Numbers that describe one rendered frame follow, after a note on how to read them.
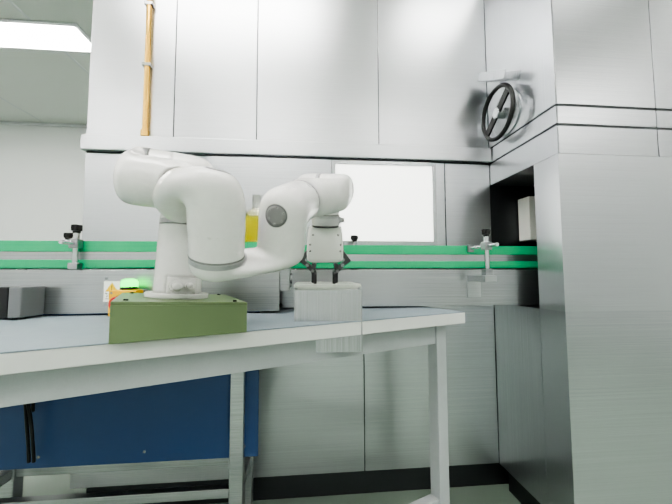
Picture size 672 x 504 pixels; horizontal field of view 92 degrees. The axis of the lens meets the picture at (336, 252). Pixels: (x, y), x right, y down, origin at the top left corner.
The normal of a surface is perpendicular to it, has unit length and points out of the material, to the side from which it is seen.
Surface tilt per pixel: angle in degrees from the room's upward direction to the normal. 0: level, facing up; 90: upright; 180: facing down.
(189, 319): 90
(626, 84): 90
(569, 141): 90
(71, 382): 90
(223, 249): 114
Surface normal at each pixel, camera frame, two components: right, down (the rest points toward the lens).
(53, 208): 0.09, -0.07
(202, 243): -0.17, 0.33
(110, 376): 0.49, -0.06
